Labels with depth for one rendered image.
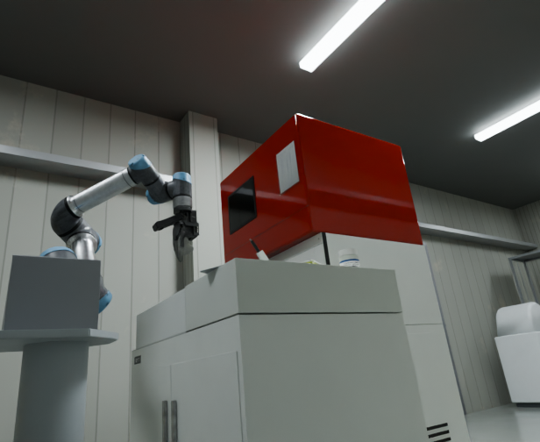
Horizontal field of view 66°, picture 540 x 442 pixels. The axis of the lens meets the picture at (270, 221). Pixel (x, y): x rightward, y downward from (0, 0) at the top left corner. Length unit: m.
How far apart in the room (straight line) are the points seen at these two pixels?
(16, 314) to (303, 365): 0.74
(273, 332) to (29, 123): 3.12
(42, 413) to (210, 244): 2.59
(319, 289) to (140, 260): 2.51
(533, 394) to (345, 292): 5.08
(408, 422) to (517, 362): 4.91
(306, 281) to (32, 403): 0.76
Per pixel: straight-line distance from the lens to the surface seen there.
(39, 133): 3.84
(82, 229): 1.84
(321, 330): 1.22
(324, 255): 1.77
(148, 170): 1.68
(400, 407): 1.40
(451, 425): 2.17
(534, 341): 6.14
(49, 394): 1.23
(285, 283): 1.17
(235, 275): 1.09
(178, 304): 1.45
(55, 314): 1.24
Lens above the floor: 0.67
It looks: 20 degrees up
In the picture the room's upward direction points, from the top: 6 degrees counter-clockwise
